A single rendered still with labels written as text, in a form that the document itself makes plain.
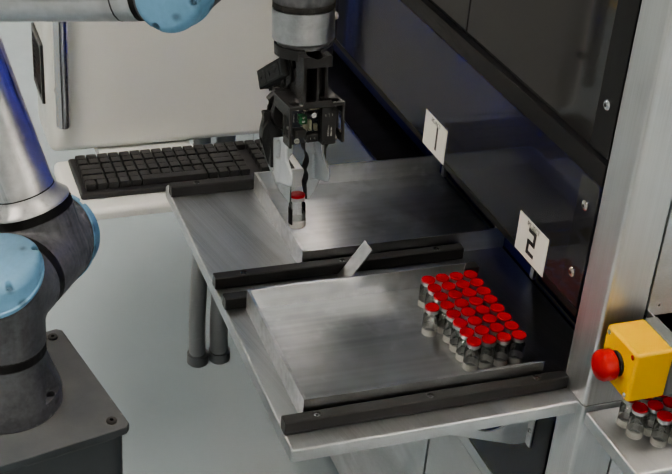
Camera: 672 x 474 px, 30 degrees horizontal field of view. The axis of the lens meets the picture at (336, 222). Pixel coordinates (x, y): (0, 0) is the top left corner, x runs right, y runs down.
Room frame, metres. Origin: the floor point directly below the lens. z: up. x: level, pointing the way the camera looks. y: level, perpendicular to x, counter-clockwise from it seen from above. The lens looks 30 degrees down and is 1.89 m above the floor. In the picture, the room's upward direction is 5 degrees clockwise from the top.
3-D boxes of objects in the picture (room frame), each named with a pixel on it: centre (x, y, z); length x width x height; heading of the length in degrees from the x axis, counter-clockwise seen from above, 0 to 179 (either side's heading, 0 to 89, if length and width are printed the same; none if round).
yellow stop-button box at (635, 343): (1.29, -0.39, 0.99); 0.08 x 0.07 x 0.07; 112
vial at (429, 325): (1.47, -0.14, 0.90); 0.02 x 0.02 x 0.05
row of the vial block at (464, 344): (1.47, -0.17, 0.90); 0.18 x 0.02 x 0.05; 22
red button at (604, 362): (1.27, -0.35, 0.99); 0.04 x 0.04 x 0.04; 22
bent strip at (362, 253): (1.58, 0.01, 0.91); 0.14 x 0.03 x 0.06; 112
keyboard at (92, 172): (2.04, 0.29, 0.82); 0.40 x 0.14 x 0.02; 112
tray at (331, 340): (1.44, -0.09, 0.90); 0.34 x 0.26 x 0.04; 112
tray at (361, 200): (1.79, -0.06, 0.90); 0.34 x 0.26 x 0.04; 112
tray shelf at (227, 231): (1.61, -0.06, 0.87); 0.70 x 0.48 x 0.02; 22
